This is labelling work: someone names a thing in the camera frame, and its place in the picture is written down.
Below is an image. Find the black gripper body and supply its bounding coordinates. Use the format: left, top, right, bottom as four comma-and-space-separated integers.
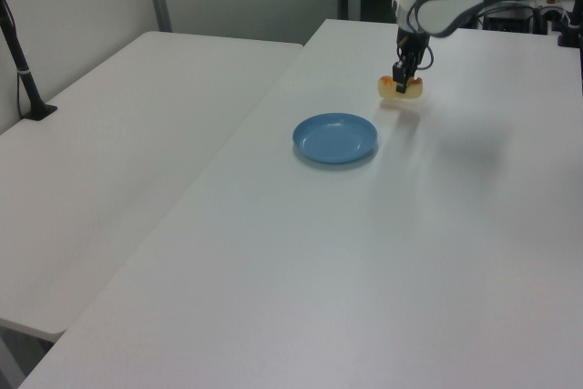
394, 26, 430, 65

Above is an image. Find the black clamp stand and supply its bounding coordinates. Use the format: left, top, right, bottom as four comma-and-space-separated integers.
556, 0, 583, 49

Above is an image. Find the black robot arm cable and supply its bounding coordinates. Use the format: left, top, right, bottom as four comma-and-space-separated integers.
406, 0, 436, 72

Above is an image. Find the thin black pole cable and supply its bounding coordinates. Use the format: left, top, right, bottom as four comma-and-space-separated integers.
15, 70, 28, 119

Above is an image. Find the white side table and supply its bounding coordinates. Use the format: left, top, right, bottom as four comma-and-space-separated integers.
0, 30, 305, 336

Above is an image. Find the black camera stand pole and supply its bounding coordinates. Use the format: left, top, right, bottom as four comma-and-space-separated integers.
0, 0, 59, 122

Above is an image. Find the black electronics box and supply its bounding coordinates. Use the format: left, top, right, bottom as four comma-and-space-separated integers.
482, 5, 536, 35

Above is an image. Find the blue round plate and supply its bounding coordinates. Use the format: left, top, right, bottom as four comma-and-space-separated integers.
291, 111, 379, 167

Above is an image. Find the orange-topped bread loaf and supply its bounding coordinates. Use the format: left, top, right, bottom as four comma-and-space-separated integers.
377, 75, 425, 102

